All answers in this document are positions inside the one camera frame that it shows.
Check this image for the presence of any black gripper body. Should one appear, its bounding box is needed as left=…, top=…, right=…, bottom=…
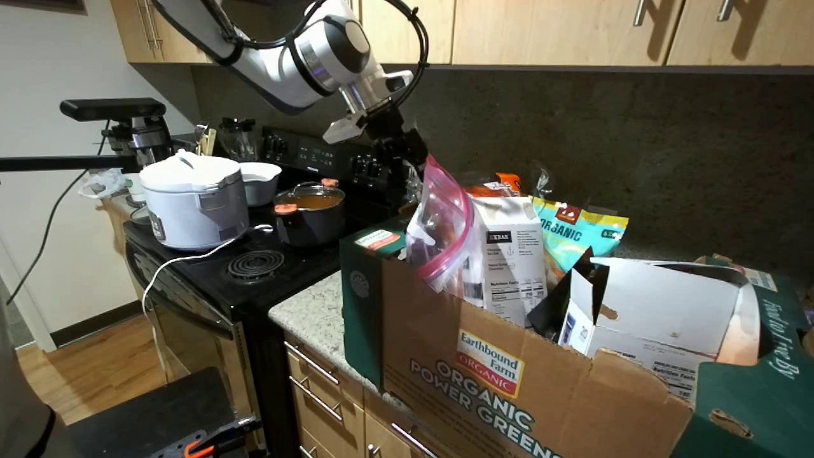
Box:
left=358, top=103, right=431, bottom=193

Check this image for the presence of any orange packet with white label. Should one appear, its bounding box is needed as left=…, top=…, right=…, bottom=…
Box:
left=461, top=171, right=552, bottom=328

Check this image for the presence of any green cardboard produce box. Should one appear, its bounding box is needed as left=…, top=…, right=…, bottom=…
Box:
left=338, top=221, right=814, bottom=458

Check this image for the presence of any pink-edged clear zip bag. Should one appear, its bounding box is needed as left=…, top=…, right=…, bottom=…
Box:
left=405, top=153, right=478, bottom=287

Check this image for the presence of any wooden upper cabinet door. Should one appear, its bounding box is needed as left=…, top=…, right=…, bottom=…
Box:
left=110, top=0, right=215, bottom=67
left=450, top=0, right=685, bottom=69
left=664, top=0, right=814, bottom=69
left=358, top=0, right=456, bottom=67

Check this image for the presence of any white lidded pot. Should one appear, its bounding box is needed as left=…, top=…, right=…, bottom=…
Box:
left=236, top=160, right=286, bottom=208

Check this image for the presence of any dark glass jar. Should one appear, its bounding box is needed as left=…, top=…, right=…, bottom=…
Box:
left=215, top=114, right=262, bottom=162

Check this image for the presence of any black kitchen stove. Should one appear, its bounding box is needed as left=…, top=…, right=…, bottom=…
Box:
left=123, top=124, right=410, bottom=458

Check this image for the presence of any teal organic snack bag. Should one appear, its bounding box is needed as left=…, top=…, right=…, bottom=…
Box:
left=531, top=197, right=631, bottom=276

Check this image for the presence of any wooden knife block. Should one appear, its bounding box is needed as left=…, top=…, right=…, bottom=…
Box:
left=192, top=123, right=218, bottom=160

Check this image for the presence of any white rice cooker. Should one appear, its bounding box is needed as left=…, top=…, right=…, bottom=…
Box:
left=138, top=148, right=253, bottom=255

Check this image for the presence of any black stove top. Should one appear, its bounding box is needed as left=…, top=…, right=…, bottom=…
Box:
left=138, top=221, right=276, bottom=320

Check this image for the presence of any wooden drawer cabinet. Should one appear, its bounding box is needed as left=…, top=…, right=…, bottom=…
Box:
left=282, top=334, right=442, bottom=458

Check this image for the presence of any white paper sheet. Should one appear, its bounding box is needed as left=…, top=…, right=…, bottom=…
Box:
left=557, top=255, right=754, bottom=404

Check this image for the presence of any white crumpled bag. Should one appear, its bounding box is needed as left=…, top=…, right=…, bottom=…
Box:
left=79, top=166, right=148, bottom=207

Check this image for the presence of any orange clamp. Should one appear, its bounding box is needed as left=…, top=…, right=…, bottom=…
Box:
left=182, top=435, right=218, bottom=458

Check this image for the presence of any black robot stand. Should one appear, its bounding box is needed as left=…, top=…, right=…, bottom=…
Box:
left=67, top=365, right=267, bottom=458

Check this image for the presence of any black boom bar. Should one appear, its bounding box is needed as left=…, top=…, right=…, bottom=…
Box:
left=0, top=153, right=143, bottom=174

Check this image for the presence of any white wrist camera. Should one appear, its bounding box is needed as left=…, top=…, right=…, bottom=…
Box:
left=320, top=111, right=374, bottom=148

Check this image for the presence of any black pot with orange handles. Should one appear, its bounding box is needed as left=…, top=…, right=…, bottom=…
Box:
left=269, top=176, right=348, bottom=249

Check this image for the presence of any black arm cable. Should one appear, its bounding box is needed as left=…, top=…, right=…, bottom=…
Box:
left=385, top=0, right=432, bottom=92

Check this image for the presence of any silver drawer handle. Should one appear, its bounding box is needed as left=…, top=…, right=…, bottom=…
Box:
left=282, top=340, right=342, bottom=390
left=287, top=376, right=346, bottom=424
left=390, top=419, right=440, bottom=458

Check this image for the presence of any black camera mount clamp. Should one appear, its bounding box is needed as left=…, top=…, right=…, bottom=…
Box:
left=100, top=114, right=175, bottom=169

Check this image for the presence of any black stereo camera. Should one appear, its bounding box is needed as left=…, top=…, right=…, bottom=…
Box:
left=58, top=97, right=168, bottom=123

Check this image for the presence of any thin black camera cable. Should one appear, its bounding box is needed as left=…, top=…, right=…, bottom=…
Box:
left=5, top=162, right=94, bottom=304

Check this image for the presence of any dark picture frame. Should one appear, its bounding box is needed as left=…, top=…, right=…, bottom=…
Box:
left=0, top=0, right=86, bottom=16

